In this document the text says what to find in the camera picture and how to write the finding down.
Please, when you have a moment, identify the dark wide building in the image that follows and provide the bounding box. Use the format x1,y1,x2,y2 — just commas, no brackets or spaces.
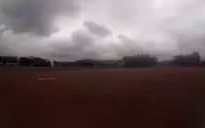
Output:
122,54,159,68

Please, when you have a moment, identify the dark building cluster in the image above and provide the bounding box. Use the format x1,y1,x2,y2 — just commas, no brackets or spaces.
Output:
0,54,53,67

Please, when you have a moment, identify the long low building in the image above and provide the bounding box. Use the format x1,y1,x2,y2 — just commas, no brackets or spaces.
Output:
53,59,124,68

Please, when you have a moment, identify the red dirt field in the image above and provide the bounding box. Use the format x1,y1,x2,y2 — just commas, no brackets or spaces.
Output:
0,65,205,128

